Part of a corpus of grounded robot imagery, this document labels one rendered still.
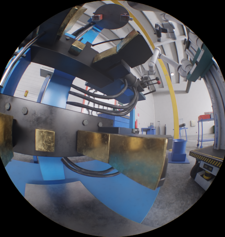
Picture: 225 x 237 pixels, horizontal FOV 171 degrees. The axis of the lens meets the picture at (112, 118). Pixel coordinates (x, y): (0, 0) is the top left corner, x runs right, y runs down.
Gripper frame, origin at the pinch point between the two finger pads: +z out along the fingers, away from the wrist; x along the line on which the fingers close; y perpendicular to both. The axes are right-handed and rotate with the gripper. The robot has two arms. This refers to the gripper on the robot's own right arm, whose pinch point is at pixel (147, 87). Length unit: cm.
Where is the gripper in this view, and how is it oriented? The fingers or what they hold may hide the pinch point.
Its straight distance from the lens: 115.5
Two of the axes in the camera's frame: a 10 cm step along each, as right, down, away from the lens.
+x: 8.4, 1.4, 5.3
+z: -0.7, 9.8, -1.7
